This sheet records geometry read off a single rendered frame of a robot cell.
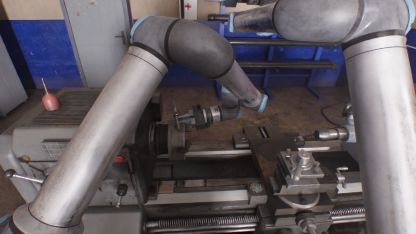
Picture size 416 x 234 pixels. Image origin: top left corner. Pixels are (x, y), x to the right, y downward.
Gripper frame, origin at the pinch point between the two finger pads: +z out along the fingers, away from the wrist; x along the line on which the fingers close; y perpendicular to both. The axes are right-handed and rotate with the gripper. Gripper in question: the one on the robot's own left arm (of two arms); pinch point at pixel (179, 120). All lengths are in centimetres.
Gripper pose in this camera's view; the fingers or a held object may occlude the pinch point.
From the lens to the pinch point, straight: 111.2
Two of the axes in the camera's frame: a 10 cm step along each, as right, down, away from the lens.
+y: 0.1, -6.5, -7.6
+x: 2.3, 7.4, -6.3
